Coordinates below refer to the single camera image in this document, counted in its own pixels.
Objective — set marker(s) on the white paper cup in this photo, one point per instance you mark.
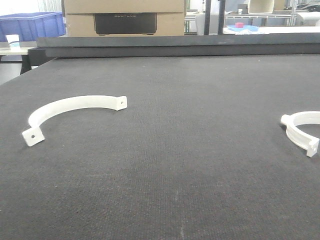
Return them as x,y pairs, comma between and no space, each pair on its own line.
13,41

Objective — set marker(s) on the large white half-ring clamp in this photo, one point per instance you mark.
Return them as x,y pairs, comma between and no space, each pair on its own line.
34,134

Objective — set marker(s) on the dark grey foam board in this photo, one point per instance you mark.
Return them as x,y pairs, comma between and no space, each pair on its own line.
181,46

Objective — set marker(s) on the cardboard box with black print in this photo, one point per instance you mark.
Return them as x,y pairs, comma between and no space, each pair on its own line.
124,18

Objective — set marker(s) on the small white pipe clamp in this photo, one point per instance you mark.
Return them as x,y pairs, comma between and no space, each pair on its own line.
297,136

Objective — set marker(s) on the blue plastic crate background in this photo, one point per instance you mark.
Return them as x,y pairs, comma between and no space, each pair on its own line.
31,26

